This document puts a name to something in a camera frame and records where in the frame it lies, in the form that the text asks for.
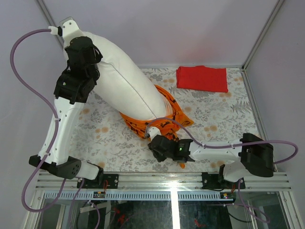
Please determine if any white pillow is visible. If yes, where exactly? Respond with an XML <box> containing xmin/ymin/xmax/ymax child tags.
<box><xmin>83</xmin><ymin>31</ymin><xmax>173</xmax><ymax>121</ymax></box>

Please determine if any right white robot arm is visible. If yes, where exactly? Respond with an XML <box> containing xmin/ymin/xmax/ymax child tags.
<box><xmin>148</xmin><ymin>133</ymin><xmax>274</xmax><ymax>188</ymax></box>

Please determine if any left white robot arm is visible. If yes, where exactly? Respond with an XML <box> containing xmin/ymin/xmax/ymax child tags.
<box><xmin>29</xmin><ymin>36</ymin><xmax>104</xmax><ymax>188</ymax></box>

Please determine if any floral table mat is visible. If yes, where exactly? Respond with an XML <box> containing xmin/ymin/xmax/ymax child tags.
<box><xmin>69</xmin><ymin>68</ymin><xmax>259</xmax><ymax>173</ymax></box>

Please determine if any red folded cloth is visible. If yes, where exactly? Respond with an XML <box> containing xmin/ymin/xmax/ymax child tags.
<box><xmin>176</xmin><ymin>65</ymin><xmax>228</xmax><ymax>93</ymax></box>

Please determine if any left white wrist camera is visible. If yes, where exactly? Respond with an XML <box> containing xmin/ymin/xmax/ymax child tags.
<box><xmin>48</xmin><ymin>17</ymin><xmax>84</xmax><ymax>48</ymax></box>

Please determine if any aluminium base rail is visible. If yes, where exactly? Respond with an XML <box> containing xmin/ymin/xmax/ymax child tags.
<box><xmin>35</xmin><ymin>171</ymin><xmax>290</xmax><ymax>201</ymax></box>

